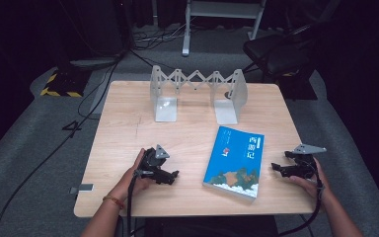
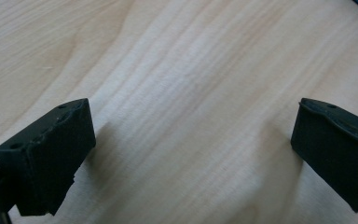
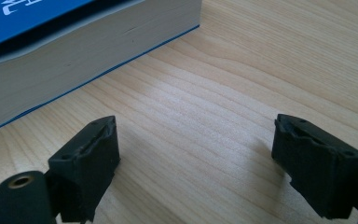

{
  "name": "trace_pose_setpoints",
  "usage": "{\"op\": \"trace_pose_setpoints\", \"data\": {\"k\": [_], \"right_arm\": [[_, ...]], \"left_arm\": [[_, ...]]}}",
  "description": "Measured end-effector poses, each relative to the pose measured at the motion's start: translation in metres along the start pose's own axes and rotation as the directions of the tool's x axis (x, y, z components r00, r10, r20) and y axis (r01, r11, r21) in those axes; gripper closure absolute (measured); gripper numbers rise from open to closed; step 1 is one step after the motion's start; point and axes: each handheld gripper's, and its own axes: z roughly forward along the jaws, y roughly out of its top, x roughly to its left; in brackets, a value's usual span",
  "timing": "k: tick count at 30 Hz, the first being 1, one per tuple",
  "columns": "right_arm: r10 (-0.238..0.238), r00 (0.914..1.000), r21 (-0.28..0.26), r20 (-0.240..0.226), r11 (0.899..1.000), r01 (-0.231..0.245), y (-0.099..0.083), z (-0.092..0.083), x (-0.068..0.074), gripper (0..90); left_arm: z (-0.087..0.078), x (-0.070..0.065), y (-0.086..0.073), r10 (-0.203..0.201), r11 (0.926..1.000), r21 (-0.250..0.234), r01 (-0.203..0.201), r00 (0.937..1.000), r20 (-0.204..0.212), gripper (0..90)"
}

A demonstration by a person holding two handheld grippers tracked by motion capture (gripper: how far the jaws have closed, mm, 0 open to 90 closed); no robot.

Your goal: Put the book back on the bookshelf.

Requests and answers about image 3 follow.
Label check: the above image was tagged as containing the thick blue book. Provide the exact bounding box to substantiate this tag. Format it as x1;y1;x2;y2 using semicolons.
0;0;203;138

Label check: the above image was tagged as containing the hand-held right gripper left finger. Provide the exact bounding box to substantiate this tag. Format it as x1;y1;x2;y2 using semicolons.
44;115;121;224

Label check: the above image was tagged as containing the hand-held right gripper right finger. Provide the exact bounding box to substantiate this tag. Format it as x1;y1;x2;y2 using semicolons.
270;113;358;220

